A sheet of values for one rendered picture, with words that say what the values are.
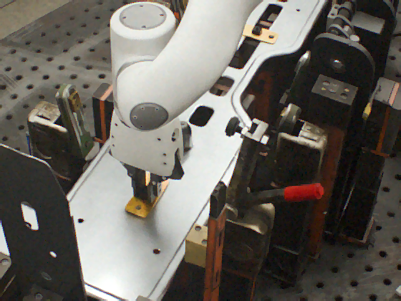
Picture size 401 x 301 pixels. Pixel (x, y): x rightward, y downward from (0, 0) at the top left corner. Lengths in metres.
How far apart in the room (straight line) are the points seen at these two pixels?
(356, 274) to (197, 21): 0.77
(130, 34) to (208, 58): 0.11
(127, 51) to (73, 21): 1.12
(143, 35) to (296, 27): 0.66
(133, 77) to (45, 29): 1.15
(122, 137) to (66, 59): 0.87
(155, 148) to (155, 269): 0.18
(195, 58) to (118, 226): 0.37
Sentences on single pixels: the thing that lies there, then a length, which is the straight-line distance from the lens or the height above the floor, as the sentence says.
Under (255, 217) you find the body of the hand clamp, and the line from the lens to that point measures 1.16.
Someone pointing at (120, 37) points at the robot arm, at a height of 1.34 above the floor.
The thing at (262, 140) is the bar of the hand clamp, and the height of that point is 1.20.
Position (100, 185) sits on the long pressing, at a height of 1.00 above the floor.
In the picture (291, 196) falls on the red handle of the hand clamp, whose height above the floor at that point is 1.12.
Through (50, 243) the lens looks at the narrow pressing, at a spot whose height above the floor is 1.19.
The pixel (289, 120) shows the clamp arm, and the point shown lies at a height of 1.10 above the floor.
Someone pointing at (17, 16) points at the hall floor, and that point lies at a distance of 3.39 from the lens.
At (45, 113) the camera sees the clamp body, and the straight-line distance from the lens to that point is 1.33.
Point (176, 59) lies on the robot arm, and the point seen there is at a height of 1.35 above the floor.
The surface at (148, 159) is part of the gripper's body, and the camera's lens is 1.14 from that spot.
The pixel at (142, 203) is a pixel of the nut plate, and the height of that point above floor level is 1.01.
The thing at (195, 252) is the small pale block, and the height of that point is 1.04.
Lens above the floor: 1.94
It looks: 46 degrees down
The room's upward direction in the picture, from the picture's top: 2 degrees clockwise
